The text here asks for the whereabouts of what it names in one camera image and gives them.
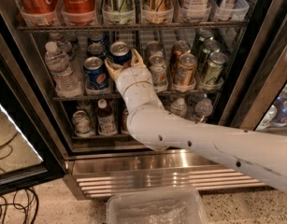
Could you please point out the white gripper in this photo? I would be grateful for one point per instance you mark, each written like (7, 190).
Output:
(133, 76)

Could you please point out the blue pepsi can column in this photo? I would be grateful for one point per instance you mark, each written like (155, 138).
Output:
(120, 53)

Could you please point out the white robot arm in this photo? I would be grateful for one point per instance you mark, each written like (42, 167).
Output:
(262, 156)

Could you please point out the blue pepsi can front left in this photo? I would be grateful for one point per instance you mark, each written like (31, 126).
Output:
(95, 70)

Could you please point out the white green soda can front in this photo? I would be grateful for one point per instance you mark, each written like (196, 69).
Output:
(158, 72)

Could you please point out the white green soda can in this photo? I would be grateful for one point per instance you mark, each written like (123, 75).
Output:
(153, 47)
(158, 72)

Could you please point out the blue pepsi can second row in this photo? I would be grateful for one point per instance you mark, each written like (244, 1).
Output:
(97, 50)

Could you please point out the white green soda can rear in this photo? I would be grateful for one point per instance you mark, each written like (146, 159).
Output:
(153, 47)

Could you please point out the blue pepsi can back row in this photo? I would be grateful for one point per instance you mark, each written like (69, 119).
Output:
(97, 37)

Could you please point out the bronze soda can rear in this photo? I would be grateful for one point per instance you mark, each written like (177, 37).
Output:
(180, 47)

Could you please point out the bronze soda can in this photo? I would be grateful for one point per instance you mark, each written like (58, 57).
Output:
(184, 71)
(180, 47)

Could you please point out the clear water bottle middle shelf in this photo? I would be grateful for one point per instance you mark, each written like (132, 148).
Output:
(57, 61)

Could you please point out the orange can bottom shelf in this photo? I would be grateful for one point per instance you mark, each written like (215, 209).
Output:
(124, 121)

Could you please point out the bronze soda can front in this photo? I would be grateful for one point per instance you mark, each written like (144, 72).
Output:
(184, 71)

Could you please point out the green tall can top shelf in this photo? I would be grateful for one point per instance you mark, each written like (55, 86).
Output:
(119, 11)

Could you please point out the gold tall can top shelf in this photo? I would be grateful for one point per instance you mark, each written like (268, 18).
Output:
(157, 11)

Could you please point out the water bottle bottom shelf left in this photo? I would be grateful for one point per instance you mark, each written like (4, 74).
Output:
(179, 107)

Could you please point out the silver can bottom left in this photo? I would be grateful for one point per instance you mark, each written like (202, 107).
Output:
(82, 124)

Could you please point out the green soda can middle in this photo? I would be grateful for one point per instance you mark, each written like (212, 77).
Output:
(205, 50)

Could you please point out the water bottle bottom shelf right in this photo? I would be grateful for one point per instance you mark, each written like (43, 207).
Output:
(202, 110)

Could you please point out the white label bottle top shelf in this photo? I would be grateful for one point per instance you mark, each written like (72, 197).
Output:
(194, 10)

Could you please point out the steel fridge vent grille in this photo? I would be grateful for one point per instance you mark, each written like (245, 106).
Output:
(102, 176)

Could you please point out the open glass fridge door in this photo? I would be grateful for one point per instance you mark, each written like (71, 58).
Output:
(30, 156)

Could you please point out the right glass fridge door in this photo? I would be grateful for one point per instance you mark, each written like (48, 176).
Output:
(268, 82)

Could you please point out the pepsi can right compartment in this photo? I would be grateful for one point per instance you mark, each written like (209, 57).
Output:
(280, 119)

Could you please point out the water bottle behind front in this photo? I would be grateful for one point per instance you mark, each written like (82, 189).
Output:
(63, 44)

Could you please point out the brown drink bottle white cap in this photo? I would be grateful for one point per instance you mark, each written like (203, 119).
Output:
(106, 120)

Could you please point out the red coca-cola bottle right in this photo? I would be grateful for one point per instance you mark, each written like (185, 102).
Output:
(79, 12)

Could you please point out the red coca-cola bottle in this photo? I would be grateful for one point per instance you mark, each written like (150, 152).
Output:
(39, 12)
(79, 12)

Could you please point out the red coca-cola bottle left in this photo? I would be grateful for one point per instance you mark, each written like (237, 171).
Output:
(39, 12)

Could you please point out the clear plastic bin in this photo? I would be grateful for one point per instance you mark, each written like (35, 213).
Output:
(168, 205)

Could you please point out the middle wire shelf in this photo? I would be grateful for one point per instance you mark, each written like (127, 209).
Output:
(116, 95)

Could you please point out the wire shelf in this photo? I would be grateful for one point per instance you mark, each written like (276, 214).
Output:
(116, 95)
(133, 27)

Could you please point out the top wire shelf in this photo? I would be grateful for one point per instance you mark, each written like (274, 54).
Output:
(133, 27)

